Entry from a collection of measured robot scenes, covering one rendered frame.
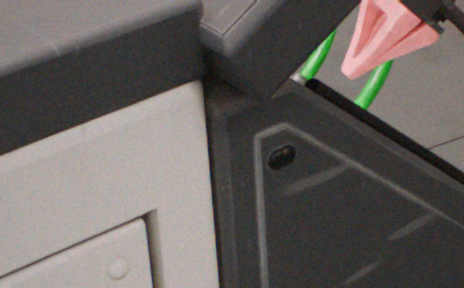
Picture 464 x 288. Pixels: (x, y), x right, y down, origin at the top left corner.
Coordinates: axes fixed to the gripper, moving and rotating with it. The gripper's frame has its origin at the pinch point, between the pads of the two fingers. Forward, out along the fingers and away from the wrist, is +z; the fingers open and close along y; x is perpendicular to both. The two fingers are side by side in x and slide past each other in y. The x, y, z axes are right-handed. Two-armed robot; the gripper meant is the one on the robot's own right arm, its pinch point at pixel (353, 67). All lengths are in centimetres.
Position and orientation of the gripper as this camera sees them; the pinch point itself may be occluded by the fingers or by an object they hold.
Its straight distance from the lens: 105.1
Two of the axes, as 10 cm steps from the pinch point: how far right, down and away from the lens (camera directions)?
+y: -6.7, -4.4, -6.0
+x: 3.8, 4.9, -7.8
